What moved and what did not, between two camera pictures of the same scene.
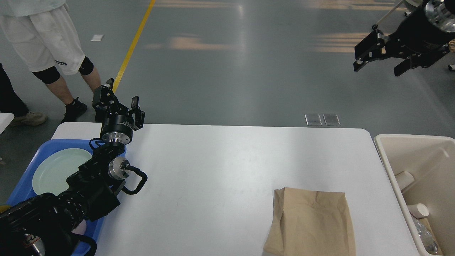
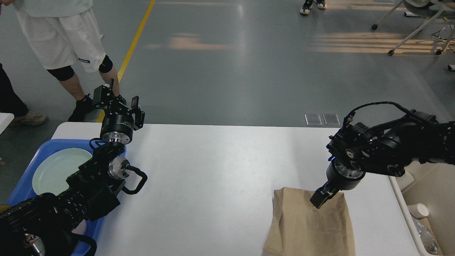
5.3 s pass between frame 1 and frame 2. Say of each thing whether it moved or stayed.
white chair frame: moved
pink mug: stayed
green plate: stayed
